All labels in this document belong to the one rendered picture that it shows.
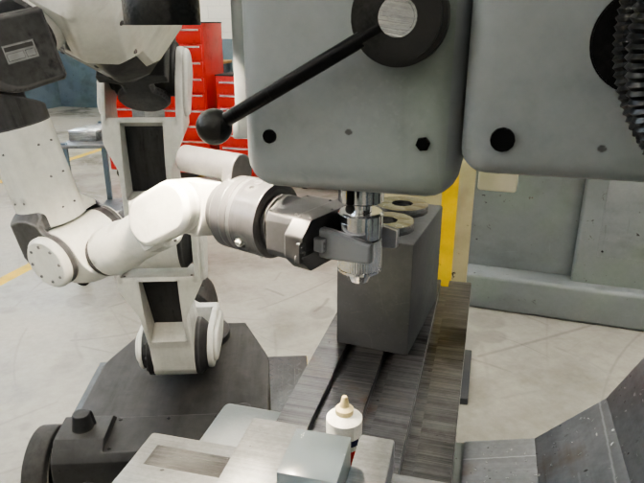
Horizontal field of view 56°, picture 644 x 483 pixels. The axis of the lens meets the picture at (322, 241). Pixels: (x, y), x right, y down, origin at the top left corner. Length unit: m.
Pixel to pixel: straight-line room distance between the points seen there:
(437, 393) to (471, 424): 1.60
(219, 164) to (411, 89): 0.30
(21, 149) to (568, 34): 0.69
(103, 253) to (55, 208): 0.10
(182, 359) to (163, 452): 0.85
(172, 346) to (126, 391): 0.22
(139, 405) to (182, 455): 0.92
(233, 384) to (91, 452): 0.39
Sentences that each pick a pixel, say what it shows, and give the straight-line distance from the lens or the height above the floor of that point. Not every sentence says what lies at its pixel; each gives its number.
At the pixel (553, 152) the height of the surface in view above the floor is 1.36.
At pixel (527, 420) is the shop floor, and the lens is 2.56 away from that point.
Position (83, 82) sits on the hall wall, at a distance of 11.94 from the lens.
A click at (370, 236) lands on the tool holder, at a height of 1.25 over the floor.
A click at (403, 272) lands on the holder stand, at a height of 1.10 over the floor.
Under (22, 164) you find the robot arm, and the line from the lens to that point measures 0.91.
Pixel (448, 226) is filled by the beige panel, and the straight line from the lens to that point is 2.42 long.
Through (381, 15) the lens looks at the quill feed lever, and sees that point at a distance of 0.46.
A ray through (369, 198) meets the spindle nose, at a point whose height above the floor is 1.29.
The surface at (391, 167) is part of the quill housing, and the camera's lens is 0.50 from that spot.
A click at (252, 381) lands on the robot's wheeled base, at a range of 1.62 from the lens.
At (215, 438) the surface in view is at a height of 0.88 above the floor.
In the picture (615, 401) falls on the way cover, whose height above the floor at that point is 1.00.
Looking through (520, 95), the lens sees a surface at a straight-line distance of 0.47.
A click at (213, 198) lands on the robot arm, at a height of 1.26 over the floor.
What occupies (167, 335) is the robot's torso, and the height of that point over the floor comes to 0.75.
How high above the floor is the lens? 1.45
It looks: 20 degrees down
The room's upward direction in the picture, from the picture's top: straight up
